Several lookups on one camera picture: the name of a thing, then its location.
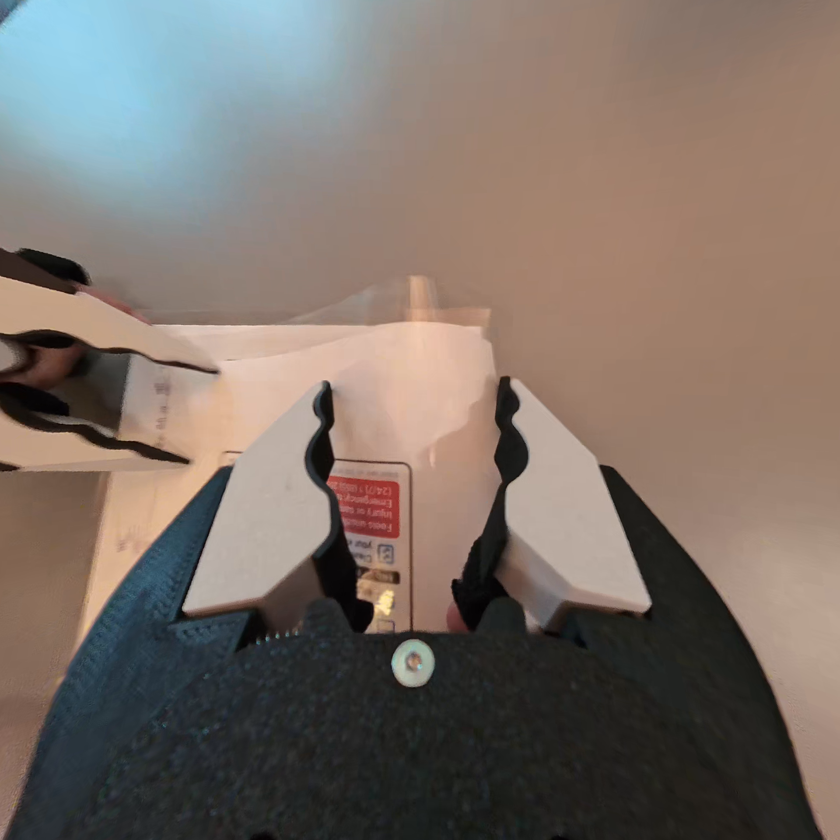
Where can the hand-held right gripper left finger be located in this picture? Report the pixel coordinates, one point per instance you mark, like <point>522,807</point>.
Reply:
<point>262,525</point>

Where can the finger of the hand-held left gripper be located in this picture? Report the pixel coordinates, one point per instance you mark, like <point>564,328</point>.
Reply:
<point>79,315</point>
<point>52,446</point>

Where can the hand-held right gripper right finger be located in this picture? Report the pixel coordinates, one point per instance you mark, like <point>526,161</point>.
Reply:
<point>564,525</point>

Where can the grey desk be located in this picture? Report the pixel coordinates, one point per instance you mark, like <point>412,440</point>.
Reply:
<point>590,229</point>

